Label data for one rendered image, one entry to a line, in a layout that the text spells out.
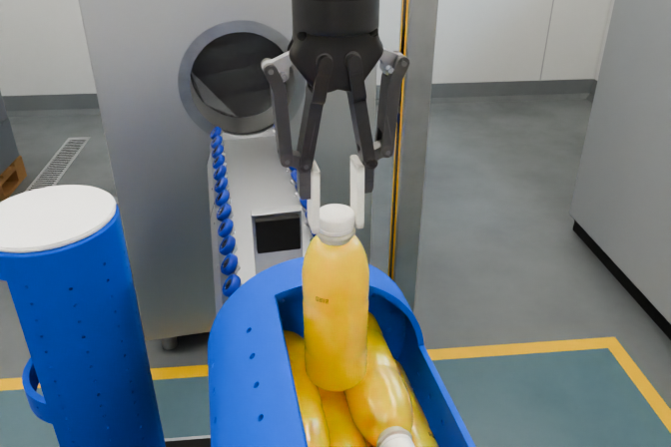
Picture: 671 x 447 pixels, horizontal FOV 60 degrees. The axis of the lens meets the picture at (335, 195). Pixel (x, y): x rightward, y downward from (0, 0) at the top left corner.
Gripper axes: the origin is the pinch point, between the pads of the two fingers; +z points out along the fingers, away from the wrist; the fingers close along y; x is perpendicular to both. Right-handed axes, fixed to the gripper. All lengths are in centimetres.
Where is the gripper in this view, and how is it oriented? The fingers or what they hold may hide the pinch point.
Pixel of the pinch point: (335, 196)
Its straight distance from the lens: 58.5
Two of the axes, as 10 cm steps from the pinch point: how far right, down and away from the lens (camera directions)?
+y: -9.8, 1.0, -2.0
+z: 0.0, 8.8, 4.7
